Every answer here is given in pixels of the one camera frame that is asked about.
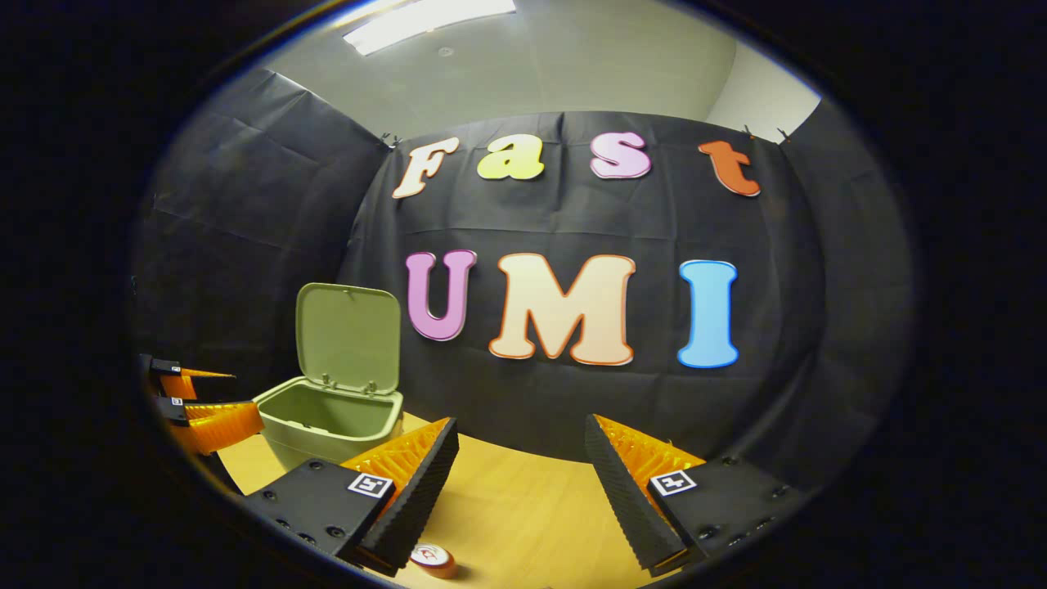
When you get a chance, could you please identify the wooden desktop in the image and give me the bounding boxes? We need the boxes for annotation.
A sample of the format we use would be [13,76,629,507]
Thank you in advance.
[217,411,680,589]

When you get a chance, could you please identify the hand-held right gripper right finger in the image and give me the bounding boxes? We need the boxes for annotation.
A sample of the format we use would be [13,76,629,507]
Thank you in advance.
[584,412,807,578]

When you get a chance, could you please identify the pale green garbage bin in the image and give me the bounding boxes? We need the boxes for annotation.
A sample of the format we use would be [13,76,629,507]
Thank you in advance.
[252,282,405,474]

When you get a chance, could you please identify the black backdrop cloth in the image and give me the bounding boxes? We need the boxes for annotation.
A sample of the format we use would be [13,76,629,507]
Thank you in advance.
[131,65,917,492]

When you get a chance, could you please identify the red pop can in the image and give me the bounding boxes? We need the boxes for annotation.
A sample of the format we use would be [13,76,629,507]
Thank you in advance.
[409,543,457,580]

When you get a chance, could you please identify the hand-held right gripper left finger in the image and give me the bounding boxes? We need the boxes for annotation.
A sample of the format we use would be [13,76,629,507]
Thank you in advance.
[241,416,461,578]

